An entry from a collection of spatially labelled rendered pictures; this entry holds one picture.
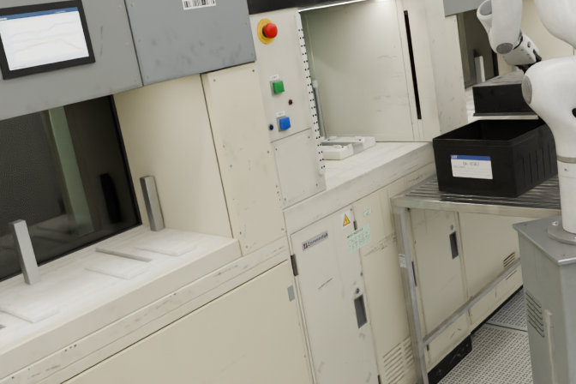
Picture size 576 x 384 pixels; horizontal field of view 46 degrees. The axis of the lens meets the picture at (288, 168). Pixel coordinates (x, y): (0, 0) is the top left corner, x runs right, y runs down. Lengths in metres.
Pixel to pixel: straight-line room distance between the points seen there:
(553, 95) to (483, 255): 1.31
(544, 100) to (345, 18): 1.11
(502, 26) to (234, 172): 0.88
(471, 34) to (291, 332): 2.18
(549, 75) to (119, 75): 0.94
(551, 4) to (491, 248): 1.39
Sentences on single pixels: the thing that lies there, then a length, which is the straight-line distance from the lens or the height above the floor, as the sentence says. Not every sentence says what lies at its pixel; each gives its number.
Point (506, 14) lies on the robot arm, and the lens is 2.05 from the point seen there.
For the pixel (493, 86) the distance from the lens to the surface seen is 2.27.
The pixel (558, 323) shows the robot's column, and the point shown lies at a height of 0.58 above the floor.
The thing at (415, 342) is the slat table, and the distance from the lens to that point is 2.39.
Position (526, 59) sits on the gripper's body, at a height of 1.12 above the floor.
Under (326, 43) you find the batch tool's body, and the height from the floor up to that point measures 1.26.
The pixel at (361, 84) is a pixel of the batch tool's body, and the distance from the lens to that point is 2.54.
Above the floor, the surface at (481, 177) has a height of 0.82.
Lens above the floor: 1.38
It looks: 13 degrees down
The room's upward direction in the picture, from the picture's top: 10 degrees counter-clockwise
